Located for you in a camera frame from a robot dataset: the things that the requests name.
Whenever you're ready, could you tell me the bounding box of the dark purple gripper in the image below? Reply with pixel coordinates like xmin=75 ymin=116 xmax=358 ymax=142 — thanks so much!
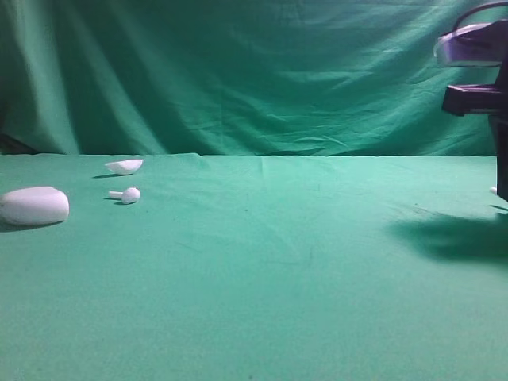
xmin=441 ymin=58 xmax=507 ymax=201

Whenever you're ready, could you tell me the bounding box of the white earbud case lid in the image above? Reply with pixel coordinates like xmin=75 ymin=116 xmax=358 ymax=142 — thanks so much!
xmin=104 ymin=159 xmax=144 ymax=175

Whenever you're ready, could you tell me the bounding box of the white bluetooth earbud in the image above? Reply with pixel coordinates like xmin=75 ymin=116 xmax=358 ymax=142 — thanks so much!
xmin=108 ymin=187 xmax=140 ymax=205

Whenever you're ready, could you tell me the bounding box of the white earbud case body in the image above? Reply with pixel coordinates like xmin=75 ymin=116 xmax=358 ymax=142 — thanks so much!
xmin=1 ymin=187 xmax=70 ymax=226

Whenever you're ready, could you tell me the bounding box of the green backdrop cloth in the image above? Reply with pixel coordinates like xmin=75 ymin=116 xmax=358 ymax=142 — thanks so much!
xmin=1 ymin=1 xmax=497 ymax=156

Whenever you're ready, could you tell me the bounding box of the green table cloth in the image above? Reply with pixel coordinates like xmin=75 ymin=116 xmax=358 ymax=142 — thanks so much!
xmin=1 ymin=155 xmax=507 ymax=380

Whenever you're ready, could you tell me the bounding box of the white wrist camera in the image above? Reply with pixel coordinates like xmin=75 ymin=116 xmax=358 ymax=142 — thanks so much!
xmin=433 ymin=20 xmax=507 ymax=67

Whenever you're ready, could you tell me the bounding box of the dark camera cable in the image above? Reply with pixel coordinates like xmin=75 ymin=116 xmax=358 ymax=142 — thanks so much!
xmin=451 ymin=0 xmax=508 ymax=35

